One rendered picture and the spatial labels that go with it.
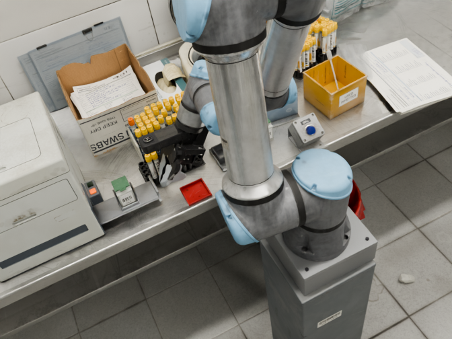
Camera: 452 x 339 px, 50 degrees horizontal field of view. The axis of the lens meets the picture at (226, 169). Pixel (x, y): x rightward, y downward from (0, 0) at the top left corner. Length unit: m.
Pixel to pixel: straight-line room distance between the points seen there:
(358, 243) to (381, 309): 1.01
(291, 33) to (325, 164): 0.26
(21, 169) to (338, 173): 0.65
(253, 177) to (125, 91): 0.83
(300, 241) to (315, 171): 0.19
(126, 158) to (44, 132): 0.36
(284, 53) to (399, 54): 0.86
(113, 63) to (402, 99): 0.92
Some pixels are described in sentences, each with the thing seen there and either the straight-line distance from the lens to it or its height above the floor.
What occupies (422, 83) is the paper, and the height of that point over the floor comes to 0.89.
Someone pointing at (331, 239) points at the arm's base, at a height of 1.01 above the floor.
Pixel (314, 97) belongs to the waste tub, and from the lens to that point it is 1.50.
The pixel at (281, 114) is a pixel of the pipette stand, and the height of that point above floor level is 0.90.
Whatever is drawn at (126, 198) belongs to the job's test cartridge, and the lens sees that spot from 1.27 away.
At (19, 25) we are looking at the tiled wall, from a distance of 1.64.
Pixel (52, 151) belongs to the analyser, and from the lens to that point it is 1.12.
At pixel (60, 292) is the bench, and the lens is 2.03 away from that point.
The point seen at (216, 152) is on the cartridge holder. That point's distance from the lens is 1.39.
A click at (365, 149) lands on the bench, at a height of 0.27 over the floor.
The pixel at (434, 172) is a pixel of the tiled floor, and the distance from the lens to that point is 2.56.
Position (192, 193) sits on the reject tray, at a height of 0.88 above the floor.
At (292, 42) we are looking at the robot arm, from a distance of 0.88.
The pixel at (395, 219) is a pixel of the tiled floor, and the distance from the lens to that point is 2.35.
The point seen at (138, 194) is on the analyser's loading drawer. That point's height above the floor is 0.91.
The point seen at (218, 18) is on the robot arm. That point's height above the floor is 1.53.
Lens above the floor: 1.89
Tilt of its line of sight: 48 degrees down
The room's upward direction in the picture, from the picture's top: 11 degrees counter-clockwise
